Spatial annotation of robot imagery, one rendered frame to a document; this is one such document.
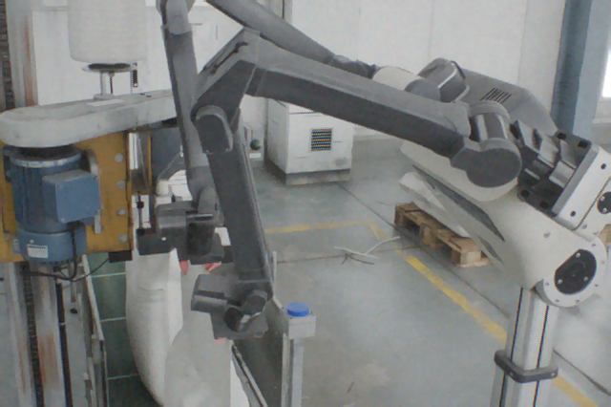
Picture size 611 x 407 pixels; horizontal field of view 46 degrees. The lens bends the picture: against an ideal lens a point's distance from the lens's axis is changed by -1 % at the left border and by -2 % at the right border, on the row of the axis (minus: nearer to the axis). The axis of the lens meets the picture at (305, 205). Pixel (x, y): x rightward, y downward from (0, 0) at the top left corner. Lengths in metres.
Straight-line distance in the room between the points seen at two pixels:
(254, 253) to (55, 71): 3.47
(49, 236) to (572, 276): 1.09
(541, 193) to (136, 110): 0.98
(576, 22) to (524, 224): 6.30
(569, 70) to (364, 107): 6.64
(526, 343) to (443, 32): 5.35
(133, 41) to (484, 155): 0.85
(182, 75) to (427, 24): 5.31
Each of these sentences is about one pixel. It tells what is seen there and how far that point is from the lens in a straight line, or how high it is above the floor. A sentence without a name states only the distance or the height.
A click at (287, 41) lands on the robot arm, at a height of 1.59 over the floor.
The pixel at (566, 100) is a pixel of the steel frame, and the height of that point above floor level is 0.49.
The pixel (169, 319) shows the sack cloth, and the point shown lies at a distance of 2.31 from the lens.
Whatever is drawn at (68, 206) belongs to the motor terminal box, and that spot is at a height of 1.25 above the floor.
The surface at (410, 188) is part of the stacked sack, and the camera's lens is 4.81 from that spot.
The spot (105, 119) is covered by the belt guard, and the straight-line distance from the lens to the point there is 1.66.
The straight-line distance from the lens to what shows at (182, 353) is 1.82.
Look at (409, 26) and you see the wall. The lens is 6.59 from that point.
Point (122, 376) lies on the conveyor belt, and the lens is 2.60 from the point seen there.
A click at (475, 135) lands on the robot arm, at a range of 1.02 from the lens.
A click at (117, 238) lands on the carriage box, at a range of 1.90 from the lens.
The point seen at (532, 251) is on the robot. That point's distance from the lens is 1.31.
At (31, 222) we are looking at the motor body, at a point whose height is 1.19.
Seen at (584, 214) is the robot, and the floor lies 1.42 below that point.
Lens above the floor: 1.76
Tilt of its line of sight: 19 degrees down
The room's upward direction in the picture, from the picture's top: 2 degrees clockwise
